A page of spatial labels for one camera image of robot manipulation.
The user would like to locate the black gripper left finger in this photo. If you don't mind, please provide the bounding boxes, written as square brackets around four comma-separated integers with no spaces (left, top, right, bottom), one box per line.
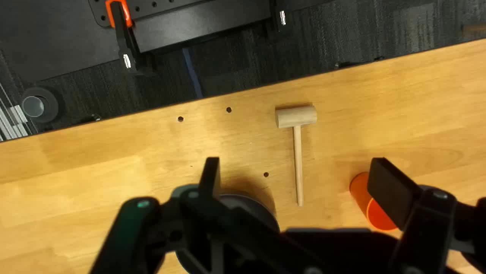
[90,155,326,274]

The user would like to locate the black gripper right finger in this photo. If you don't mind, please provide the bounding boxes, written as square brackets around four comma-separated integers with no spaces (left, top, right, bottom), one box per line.
[367,155,486,274]

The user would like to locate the orange plastic cup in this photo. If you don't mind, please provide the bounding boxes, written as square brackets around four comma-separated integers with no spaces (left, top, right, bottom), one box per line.
[348,170,400,233]

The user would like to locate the small wooden mallet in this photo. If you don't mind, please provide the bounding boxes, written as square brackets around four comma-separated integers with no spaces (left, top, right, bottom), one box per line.
[275,103,320,208]

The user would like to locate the round grey caster foot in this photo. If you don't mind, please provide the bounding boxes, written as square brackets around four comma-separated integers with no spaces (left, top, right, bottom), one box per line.
[20,85,64,125]

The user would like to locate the orange and black clamp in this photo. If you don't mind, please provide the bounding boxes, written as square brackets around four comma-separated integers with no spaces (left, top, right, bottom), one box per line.
[104,0,145,73]

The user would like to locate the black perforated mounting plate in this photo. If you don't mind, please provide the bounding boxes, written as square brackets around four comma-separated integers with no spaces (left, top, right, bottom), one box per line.
[87,0,274,53]

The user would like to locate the black clamp with silver tip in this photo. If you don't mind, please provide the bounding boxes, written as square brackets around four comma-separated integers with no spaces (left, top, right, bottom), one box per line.
[268,0,294,30]

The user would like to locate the blue cable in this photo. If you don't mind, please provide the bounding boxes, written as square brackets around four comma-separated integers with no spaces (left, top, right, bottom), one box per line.
[181,47,206,99]

